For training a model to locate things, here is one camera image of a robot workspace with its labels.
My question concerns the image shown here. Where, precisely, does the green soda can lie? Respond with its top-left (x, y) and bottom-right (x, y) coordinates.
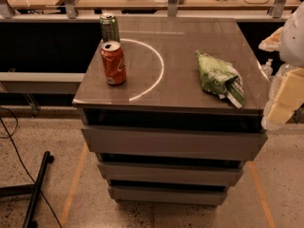
top-left (100, 13), bottom-right (120, 42)

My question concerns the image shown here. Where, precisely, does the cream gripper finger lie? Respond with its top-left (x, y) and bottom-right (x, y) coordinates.
top-left (258, 28), bottom-right (283, 52)
top-left (261, 67), bottom-right (304, 131)

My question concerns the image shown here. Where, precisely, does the clear sanitizer bottle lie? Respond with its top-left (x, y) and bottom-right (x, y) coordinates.
top-left (261, 59), bottom-right (273, 78)

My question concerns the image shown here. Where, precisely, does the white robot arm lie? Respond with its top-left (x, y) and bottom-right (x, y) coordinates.
top-left (258, 2), bottom-right (304, 131)

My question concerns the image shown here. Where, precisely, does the black floor cable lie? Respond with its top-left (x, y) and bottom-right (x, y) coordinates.
top-left (0, 106), bottom-right (64, 228)

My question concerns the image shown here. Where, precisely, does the grey drawer cabinet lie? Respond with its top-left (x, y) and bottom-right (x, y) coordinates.
top-left (73, 16), bottom-right (269, 205)

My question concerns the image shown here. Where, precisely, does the black chair base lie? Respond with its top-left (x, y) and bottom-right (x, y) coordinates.
top-left (0, 151), bottom-right (54, 228)

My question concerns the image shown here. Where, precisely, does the long wooden desk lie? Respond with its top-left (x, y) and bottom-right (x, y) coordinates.
top-left (7, 0), bottom-right (276, 10)

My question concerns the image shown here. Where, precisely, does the green chip bag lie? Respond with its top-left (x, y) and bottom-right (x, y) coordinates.
top-left (196, 50), bottom-right (245, 108)

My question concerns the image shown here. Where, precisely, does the red coke can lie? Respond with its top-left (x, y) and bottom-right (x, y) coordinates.
top-left (101, 41), bottom-right (126, 86)

